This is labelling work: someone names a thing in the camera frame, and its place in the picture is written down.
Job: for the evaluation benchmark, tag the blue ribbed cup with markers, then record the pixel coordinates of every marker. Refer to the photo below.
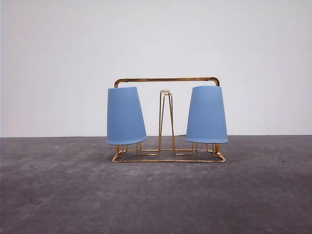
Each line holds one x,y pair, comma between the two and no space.
125,119
206,120

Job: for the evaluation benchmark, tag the gold wire cup rack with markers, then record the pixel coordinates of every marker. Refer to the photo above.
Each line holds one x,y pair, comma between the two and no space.
166,151

